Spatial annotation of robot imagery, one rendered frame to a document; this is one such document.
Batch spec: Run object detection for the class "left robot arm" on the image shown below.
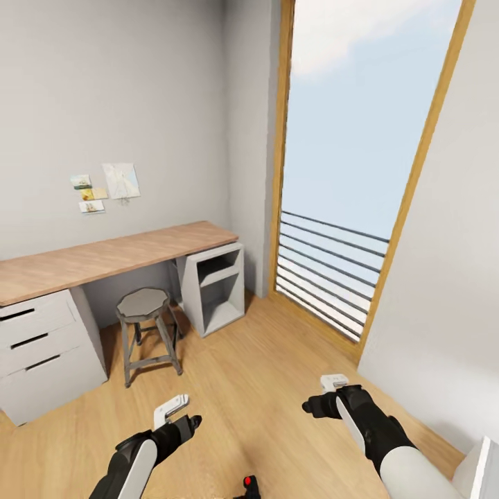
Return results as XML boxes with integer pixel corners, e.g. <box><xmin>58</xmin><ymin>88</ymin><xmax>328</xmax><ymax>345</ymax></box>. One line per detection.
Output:
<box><xmin>89</xmin><ymin>394</ymin><xmax>202</xmax><ymax>499</ymax></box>

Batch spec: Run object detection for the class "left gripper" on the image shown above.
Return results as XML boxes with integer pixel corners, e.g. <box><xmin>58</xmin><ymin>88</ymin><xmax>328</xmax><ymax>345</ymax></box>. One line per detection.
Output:
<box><xmin>155</xmin><ymin>414</ymin><xmax>202</xmax><ymax>463</ymax></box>

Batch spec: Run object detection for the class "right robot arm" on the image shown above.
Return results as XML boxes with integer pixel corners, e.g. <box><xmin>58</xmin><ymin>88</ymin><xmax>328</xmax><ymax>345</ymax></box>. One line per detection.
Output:
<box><xmin>302</xmin><ymin>374</ymin><xmax>468</xmax><ymax>499</ymax></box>

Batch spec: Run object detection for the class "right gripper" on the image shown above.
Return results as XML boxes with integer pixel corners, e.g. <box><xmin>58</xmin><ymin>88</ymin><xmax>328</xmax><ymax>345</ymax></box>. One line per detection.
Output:
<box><xmin>302</xmin><ymin>390</ymin><xmax>338</xmax><ymax>419</ymax></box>

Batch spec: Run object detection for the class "digital camera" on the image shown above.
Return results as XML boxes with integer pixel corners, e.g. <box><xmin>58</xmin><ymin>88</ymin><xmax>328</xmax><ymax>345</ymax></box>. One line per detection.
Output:
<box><xmin>237</xmin><ymin>475</ymin><xmax>261</xmax><ymax>499</ymax></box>

